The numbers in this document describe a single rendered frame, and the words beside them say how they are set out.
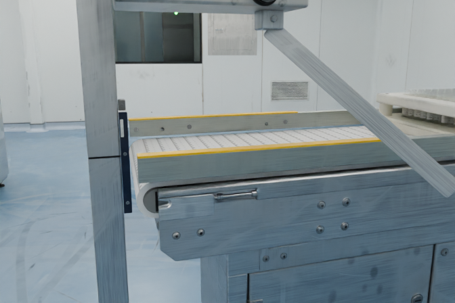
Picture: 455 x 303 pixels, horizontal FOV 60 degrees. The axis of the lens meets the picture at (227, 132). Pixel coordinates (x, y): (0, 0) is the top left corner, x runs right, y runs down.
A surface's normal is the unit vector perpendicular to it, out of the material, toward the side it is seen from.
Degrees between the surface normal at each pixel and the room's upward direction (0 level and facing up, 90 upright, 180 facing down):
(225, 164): 90
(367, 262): 90
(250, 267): 90
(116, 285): 90
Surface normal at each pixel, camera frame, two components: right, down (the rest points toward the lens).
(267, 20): 0.27, 0.19
